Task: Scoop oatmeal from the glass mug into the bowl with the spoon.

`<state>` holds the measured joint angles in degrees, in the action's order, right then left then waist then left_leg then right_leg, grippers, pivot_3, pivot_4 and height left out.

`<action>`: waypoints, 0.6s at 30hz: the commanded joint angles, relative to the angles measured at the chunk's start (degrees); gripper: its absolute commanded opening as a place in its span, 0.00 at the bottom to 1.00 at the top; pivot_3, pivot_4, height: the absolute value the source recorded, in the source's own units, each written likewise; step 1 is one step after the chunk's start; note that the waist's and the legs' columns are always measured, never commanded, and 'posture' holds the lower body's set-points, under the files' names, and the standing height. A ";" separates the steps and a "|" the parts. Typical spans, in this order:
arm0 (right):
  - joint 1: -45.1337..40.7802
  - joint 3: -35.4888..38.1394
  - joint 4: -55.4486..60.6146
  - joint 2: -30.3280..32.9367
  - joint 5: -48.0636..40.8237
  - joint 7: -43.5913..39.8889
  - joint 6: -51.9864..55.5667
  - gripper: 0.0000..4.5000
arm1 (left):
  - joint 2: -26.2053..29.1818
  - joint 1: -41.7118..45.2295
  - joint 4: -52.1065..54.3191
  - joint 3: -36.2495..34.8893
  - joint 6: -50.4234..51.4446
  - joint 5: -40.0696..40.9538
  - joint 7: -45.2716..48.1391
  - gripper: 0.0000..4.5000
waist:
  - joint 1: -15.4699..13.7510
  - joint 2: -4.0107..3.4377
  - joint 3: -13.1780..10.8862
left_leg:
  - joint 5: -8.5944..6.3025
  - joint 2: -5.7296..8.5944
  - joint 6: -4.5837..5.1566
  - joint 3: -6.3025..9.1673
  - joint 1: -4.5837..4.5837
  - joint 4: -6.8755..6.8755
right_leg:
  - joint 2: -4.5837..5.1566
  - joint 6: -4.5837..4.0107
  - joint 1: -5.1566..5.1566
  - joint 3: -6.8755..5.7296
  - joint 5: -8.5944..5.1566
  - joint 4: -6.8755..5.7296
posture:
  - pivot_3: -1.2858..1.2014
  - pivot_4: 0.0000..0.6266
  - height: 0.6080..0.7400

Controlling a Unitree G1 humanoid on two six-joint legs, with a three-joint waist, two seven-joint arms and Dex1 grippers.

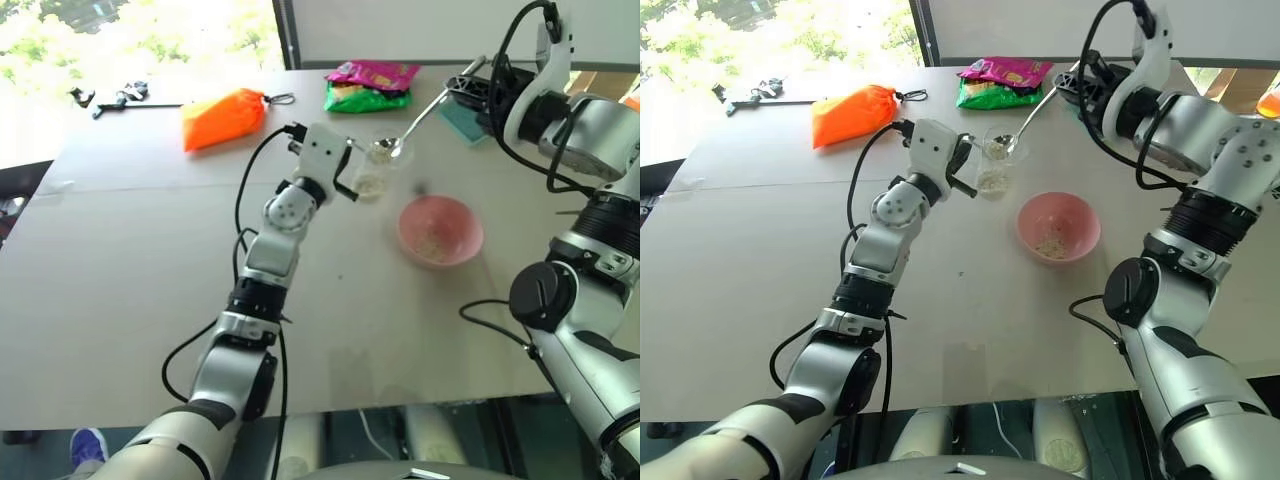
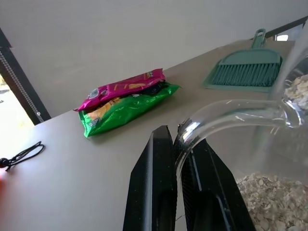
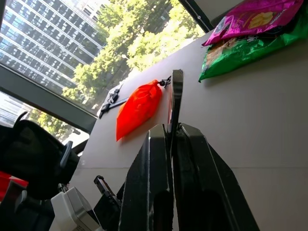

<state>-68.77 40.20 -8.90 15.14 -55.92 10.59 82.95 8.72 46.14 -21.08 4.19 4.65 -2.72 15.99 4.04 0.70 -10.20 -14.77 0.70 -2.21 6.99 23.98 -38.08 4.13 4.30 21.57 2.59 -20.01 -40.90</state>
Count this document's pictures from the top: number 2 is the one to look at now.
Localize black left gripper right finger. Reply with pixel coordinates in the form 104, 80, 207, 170
173, 123, 256, 231

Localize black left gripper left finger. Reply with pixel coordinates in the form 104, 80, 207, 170
123, 125, 178, 231

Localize clear glass pitcher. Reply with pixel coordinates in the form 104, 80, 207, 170
175, 22, 308, 231

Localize dry oatmeal flakes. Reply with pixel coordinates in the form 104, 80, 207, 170
235, 74, 308, 231

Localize green snack bag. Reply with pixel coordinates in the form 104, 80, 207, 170
78, 82, 183, 138

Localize dark snack bag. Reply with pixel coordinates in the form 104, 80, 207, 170
139, 80, 169, 96

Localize pink snack bag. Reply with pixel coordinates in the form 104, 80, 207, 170
73, 68, 166, 112

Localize green hand brush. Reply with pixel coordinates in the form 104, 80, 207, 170
212, 61, 281, 87

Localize green plastic dustpan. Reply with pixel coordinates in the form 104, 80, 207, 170
201, 28, 284, 93

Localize black elastic cord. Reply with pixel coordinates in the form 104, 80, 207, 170
0, 141, 45, 172

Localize metal bead chain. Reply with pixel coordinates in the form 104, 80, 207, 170
0, 53, 43, 123

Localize dark window frame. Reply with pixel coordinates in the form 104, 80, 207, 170
0, 27, 52, 125

